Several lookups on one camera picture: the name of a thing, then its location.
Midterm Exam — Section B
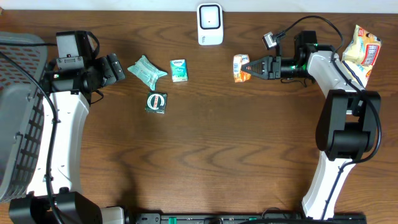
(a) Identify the orange white tissue pack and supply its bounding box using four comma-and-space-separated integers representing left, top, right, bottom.
233, 54, 251, 83

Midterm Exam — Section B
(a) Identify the light teal crinkled packet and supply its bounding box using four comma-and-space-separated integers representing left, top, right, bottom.
127, 55, 167, 91

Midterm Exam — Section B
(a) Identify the teal tissue pack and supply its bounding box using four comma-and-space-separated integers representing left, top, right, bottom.
170, 59, 188, 82

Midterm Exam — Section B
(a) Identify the dark green square packet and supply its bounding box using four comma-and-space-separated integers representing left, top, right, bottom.
145, 91, 167, 114

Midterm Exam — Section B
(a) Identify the grey plastic mesh basket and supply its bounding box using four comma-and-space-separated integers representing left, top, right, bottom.
1, 32, 47, 203

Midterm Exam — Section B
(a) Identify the white barcode scanner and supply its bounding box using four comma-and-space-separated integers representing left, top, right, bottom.
197, 2, 224, 45

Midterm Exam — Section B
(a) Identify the cream snack bag blue trim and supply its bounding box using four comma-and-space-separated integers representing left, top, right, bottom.
341, 25, 382, 88

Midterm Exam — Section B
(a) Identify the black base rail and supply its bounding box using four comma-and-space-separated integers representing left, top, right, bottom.
134, 212, 368, 224

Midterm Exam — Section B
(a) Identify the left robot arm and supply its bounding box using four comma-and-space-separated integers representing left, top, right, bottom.
1, 30, 129, 223

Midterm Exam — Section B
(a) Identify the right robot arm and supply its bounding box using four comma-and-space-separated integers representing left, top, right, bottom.
241, 30, 381, 221

